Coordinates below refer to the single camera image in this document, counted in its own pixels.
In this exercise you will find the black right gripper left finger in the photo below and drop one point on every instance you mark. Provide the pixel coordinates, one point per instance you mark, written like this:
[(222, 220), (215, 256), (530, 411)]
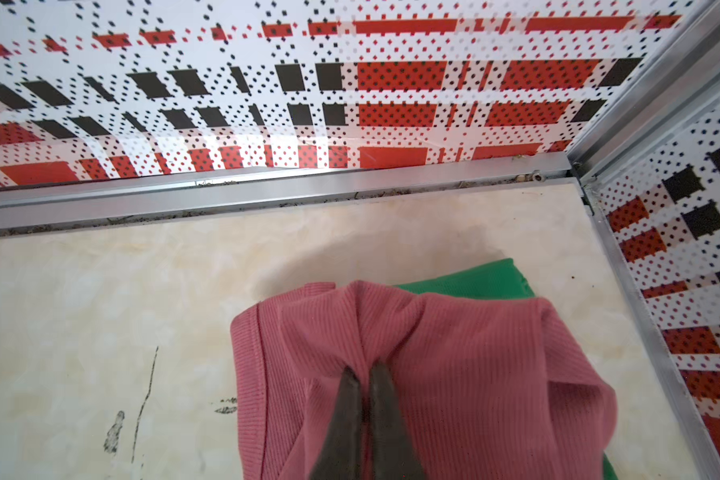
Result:
[(341, 453)]

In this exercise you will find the green tank top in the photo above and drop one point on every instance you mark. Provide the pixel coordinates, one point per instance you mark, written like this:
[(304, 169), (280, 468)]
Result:
[(486, 281)]

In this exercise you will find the pink tank top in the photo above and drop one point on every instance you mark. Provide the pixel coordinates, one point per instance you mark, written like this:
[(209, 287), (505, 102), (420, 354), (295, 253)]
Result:
[(290, 351)]

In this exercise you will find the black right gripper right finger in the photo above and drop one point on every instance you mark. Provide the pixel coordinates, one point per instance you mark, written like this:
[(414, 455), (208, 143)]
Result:
[(393, 453)]

